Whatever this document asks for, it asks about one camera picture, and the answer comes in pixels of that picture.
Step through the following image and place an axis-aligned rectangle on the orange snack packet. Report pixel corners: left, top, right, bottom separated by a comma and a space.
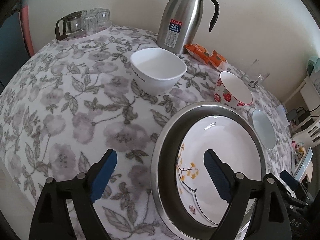
184, 43, 210, 65
208, 50, 228, 71

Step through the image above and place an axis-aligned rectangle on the light blue bowl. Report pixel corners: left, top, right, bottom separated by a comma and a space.
251, 109, 276, 150

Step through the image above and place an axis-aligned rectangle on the glass teapot black handle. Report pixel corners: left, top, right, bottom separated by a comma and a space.
55, 11, 84, 41

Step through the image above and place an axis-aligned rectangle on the upturned drinking glass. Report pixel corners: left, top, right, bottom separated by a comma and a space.
83, 14, 99, 34
90, 8, 112, 29

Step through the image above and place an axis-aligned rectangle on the clear glass mug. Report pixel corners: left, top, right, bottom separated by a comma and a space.
246, 59, 270, 88

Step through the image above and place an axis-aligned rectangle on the strawberry pattern bowl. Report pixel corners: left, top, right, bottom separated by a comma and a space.
213, 71, 253, 108

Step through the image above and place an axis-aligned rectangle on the black charger cable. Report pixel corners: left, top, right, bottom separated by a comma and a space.
295, 102, 320, 118

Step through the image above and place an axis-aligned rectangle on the black rim white plate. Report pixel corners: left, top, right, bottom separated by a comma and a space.
176, 115, 261, 227

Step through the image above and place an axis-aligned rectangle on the stainless steel thermos jug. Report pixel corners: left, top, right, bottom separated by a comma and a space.
156, 0, 220, 54

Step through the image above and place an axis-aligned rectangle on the white power strip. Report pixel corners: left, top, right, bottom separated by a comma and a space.
277, 104, 290, 127

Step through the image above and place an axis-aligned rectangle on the white square bowl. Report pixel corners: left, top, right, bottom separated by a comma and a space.
130, 48, 187, 96

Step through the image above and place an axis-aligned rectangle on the floral grey tablecloth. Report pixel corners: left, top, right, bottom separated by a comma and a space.
0, 24, 298, 240

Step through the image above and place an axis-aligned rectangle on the teal cloth on shelf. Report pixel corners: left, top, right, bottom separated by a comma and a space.
306, 56, 320, 76

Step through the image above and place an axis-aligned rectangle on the white lattice shelf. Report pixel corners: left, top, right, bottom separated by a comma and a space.
282, 76, 319, 148

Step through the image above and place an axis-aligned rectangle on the stainless steel plate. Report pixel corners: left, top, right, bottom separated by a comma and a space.
151, 101, 266, 239

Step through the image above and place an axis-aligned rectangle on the black charger adapter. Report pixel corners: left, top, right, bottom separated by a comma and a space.
286, 109, 298, 122

